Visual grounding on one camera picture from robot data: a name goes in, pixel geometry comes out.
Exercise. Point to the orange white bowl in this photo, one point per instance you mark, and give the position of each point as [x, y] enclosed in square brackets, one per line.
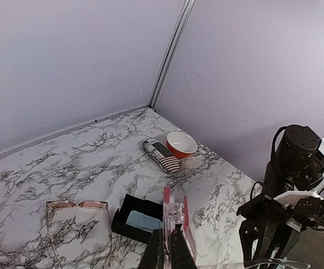
[181, 144]

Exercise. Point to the pink frame sunglasses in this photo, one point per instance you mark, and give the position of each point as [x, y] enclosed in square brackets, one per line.
[79, 233]

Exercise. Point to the clear purple lens sunglasses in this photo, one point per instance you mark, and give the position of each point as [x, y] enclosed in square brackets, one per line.
[176, 216]

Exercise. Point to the striped flag glasses pouch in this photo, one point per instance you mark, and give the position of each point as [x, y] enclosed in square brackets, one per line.
[167, 161]

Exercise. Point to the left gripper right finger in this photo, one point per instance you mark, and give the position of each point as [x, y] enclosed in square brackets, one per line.
[180, 256]

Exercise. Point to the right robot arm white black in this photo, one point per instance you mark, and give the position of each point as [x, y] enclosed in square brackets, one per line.
[296, 164]

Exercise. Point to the blue cleaning cloth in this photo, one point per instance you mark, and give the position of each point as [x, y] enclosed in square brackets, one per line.
[143, 222]

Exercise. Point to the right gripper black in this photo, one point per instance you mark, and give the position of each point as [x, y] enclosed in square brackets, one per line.
[257, 231]

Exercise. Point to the black glasses case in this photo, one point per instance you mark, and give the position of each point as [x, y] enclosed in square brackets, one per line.
[131, 203]

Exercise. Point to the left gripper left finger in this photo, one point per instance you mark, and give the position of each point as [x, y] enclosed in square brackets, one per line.
[153, 257]

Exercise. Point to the right aluminium frame post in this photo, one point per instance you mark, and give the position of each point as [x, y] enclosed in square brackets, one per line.
[170, 52]

